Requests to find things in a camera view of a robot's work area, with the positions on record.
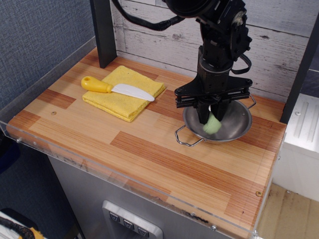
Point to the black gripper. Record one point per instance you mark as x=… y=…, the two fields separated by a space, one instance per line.
x=214 y=87

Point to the green plush broccoli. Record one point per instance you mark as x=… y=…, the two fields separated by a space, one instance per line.
x=213 y=125

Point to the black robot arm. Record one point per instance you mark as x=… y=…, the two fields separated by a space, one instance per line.
x=221 y=57

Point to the yellow folded cloth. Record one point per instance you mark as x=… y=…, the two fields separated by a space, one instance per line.
x=119 y=105

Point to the silver dispenser panel with buttons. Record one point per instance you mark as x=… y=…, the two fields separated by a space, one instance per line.
x=123 y=224

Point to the silver toy fridge cabinet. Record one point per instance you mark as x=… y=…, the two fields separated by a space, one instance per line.
x=86 y=189

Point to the yellow object bottom left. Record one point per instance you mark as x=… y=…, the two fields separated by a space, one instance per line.
x=37 y=234

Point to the metal bowl with handles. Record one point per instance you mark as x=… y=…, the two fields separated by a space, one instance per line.
x=236 y=122

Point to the black vertical post right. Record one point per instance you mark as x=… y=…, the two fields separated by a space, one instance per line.
x=301 y=73

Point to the black vertical post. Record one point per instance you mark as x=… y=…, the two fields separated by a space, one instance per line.
x=301 y=73
x=104 y=31

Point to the white aluminium rail block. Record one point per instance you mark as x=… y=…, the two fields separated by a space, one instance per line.
x=297 y=168

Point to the yellow handled white toy knife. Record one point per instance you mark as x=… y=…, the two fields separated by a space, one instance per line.
x=92 y=84

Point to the black vertical post left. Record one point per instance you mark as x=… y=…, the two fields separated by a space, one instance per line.
x=104 y=31

